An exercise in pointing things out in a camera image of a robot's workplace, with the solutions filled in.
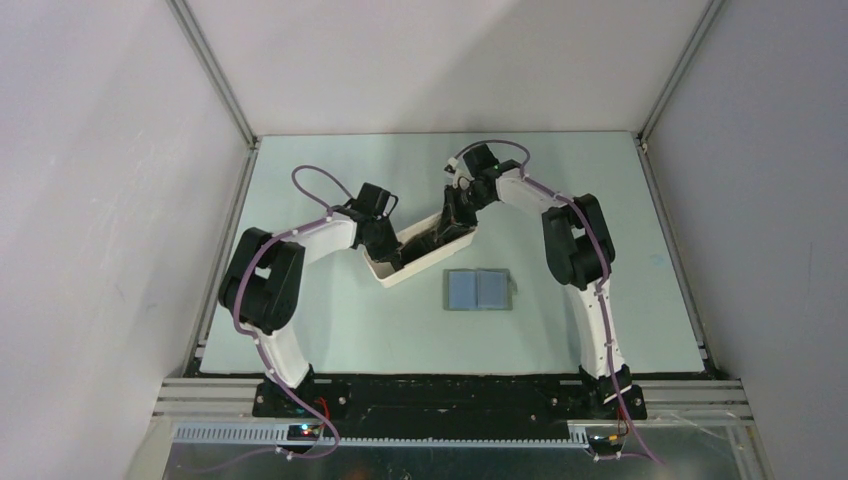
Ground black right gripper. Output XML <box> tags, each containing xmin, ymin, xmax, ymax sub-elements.
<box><xmin>435</xmin><ymin>185</ymin><xmax>493</xmax><ymax>241</ymax></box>

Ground white plastic bin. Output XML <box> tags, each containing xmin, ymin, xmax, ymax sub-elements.
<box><xmin>363</xmin><ymin>213</ymin><xmax>477</xmax><ymax>288</ymax></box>

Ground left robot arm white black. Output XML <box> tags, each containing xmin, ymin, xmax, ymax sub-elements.
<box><xmin>218</xmin><ymin>183</ymin><xmax>400</xmax><ymax>417</ymax></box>

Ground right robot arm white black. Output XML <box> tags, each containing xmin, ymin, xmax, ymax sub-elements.
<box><xmin>437</xmin><ymin>140</ymin><xmax>632</xmax><ymax>418</ymax></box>

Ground black credit card in bin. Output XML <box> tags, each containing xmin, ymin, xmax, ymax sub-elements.
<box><xmin>396</xmin><ymin>230</ymin><xmax>440</xmax><ymax>269</ymax></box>

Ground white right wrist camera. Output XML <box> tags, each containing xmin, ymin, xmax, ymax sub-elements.
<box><xmin>444</xmin><ymin>156</ymin><xmax>461</xmax><ymax>176</ymax></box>

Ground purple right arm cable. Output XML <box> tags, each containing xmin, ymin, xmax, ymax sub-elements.
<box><xmin>455</xmin><ymin>139</ymin><xmax>664</xmax><ymax>465</ymax></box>

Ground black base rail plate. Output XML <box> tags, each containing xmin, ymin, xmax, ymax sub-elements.
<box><xmin>252</xmin><ymin>374</ymin><xmax>647</xmax><ymax>441</ymax></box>

